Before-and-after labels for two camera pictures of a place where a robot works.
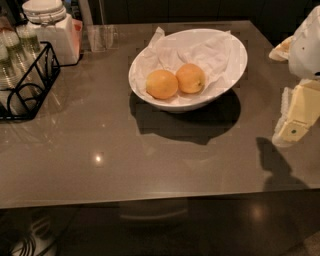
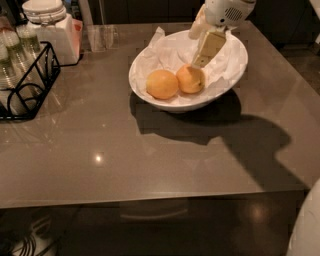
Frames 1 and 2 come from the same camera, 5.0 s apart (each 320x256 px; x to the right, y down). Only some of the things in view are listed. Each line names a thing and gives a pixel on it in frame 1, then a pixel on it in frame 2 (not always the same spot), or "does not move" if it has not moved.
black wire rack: x=34 y=86 does not move
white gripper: x=306 y=50 -> x=224 y=14
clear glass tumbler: x=103 y=37 does not move
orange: x=190 y=78 does not move
